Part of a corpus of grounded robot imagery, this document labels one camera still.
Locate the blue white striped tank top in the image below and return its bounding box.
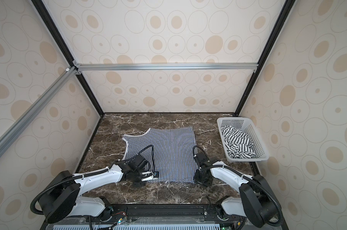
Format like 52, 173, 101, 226
123, 126, 198, 183

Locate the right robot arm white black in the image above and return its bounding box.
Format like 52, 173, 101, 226
193, 152, 284, 228

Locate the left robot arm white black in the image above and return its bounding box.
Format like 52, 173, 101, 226
30, 154, 159, 224

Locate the black white striped tank top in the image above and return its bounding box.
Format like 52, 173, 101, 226
221, 126, 256, 159

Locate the white plastic laundry basket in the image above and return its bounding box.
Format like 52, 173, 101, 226
217, 117, 269, 162

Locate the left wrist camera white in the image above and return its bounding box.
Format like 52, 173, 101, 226
141, 172, 159, 181

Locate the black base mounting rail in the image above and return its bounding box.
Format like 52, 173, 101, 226
40, 203, 289, 230

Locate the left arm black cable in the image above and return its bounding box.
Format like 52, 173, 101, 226
30, 144, 157, 216

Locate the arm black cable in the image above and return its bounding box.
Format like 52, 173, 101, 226
30, 144, 157, 216
192, 145, 284, 226

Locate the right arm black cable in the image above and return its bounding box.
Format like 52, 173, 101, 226
192, 145, 284, 226

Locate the horizontal aluminium back rail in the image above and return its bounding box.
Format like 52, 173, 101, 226
76, 63, 258, 71

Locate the diagonal aluminium left rail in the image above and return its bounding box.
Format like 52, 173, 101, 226
0, 66, 76, 158

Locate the right black corner post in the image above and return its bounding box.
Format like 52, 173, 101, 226
233, 0, 296, 117

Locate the black corner post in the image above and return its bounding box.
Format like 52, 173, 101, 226
31, 0, 104, 117
233, 0, 296, 117

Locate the left black corner post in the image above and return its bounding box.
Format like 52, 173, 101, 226
31, 0, 104, 117

